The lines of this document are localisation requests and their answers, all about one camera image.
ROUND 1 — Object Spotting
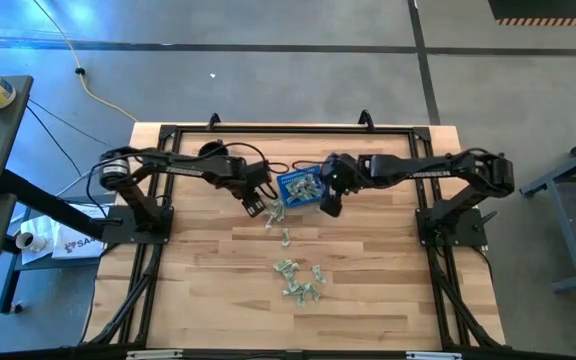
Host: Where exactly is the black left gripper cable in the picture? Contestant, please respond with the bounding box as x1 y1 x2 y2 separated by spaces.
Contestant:
202 141 292 201

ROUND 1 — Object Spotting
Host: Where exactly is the blue-grey metal cart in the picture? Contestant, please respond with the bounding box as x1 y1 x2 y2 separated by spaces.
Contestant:
520 127 576 296

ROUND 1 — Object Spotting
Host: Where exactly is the yellow floor cable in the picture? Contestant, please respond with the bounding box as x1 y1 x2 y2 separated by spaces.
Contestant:
31 0 140 124

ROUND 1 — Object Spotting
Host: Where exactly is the black desk support beam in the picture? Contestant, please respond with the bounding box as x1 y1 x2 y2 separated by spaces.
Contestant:
0 168 119 241

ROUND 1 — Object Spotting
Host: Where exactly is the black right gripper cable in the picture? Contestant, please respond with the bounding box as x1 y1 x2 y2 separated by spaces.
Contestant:
291 158 330 174

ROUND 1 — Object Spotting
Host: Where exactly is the blue plastic basket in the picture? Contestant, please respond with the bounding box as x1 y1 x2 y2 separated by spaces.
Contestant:
276 166 327 209

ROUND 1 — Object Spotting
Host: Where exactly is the white floor cable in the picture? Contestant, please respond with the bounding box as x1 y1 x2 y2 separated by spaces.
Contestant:
55 164 124 199

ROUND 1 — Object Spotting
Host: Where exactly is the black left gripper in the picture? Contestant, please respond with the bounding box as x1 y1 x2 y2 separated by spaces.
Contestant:
240 159 274 219

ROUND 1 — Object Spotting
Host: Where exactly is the black hazard-striped mat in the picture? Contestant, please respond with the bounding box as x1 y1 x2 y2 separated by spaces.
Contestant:
487 0 576 27

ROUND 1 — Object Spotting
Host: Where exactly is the white pipe fitting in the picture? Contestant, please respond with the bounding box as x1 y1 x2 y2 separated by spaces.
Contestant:
15 231 48 253

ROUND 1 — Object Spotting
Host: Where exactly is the black cylindrical container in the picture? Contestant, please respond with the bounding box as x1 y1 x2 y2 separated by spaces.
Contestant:
197 139 230 160

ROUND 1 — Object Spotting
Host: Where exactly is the white metal bracket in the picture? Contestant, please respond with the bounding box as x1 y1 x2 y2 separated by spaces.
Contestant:
406 350 463 360
126 349 184 360

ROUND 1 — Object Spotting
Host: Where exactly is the white plastic sheet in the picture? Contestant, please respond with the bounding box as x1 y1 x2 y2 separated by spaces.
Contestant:
19 214 62 266

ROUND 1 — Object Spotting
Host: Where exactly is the white printed bag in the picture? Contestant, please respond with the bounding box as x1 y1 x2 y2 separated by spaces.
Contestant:
50 202 108 261

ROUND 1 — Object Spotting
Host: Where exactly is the black floor cable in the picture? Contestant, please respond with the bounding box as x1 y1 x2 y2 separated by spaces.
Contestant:
24 103 84 178
26 98 128 152

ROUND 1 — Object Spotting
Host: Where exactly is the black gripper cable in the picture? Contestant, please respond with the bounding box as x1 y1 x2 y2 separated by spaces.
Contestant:
291 158 330 174
202 141 292 201

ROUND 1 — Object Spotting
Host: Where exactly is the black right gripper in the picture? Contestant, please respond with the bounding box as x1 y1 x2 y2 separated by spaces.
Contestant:
319 153 358 218

